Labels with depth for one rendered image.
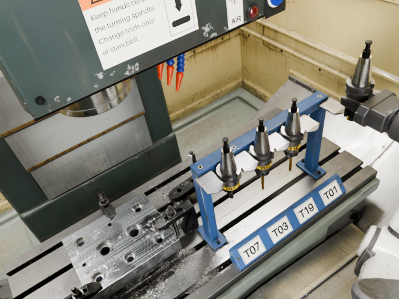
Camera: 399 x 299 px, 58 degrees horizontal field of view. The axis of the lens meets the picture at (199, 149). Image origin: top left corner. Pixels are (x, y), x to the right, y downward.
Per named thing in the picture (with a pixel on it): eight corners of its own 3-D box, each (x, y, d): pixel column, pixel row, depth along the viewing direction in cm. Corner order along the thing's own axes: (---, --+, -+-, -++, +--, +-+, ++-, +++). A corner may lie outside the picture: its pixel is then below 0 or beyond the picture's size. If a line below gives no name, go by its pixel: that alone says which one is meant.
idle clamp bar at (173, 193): (233, 172, 133) (231, 159, 128) (177, 212, 123) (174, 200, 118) (223, 165, 136) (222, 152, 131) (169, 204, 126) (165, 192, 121)
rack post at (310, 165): (326, 172, 127) (338, 106, 106) (316, 180, 125) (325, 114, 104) (305, 158, 133) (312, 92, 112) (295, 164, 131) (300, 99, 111)
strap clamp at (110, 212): (125, 230, 120) (112, 203, 110) (116, 235, 119) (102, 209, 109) (110, 206, 129) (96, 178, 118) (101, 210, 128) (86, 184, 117)
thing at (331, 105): (350, 109, 103) (350, 107, 102) (337, 117, 101) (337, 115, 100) (331, 99, 107) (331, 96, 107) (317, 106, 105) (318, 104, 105)
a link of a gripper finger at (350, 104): (343, 94, 87) (365, 104, 83) (341, 104, 89) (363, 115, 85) (338, 96, 87) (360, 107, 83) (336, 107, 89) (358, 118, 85)
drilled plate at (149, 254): (181, 248, 108) (179, 239, 105) (94, 307, 99) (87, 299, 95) (146, 201, 123) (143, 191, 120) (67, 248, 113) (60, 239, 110)
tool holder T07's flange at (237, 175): (233, 163, 95) (232, 156, 93) (246, 177, 91) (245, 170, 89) (212, 173, 93) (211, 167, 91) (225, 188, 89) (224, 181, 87)
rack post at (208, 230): (228, 242, 112) (219, 180, 92) (214, 251, 110) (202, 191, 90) (209, 221, 118) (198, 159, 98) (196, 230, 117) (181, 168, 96)
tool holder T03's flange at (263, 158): (261, 143, 99) (261, 137, 97) (278, 153, 95) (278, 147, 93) (245, 156, 96) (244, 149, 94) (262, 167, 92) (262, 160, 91)
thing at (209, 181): (228, 187, 88) (228, 184, 88) (211, 198, 86) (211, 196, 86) (212, 171, 93) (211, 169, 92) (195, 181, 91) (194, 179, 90)
